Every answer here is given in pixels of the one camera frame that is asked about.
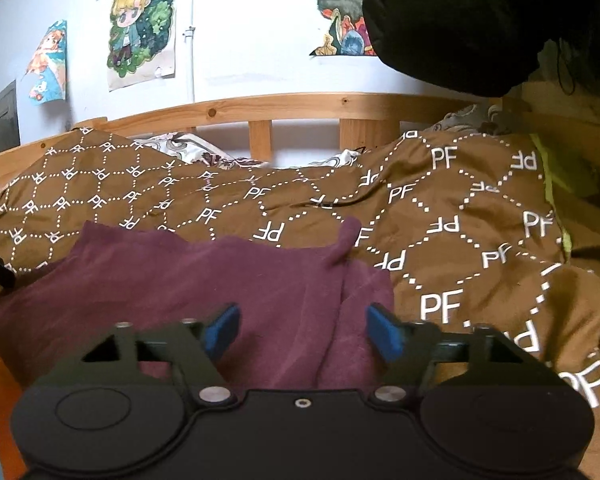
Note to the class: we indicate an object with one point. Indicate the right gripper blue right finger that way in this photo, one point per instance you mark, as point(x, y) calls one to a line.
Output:
point(395, 340)

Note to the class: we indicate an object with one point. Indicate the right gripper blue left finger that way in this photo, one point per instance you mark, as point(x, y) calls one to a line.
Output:
point(190, 339)

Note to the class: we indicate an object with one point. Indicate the maroon long-sleeve shirt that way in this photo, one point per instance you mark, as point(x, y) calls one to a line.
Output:
point(303, 309)

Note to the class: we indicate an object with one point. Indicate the brown PF patterned quilt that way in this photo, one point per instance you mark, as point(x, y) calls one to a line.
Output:
point(472, 228)

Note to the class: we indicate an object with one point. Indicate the patterned white bedsheet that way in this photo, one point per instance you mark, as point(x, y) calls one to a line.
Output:
point(189, 148)

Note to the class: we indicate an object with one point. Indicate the small blue anime poster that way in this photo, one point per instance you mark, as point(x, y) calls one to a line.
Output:
point(49, 66)

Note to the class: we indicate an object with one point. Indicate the blonde anime character poster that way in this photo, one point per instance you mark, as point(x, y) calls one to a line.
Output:
point(141, 42)

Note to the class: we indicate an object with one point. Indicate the black puffy jacket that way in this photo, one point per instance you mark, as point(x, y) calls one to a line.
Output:
point(485, 47)

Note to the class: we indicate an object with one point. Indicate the dark wall panel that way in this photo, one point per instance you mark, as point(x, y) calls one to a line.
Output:
point(9, 129)

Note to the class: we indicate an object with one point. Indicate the wooden bed frame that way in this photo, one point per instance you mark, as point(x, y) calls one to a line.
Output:
point(260, 120)

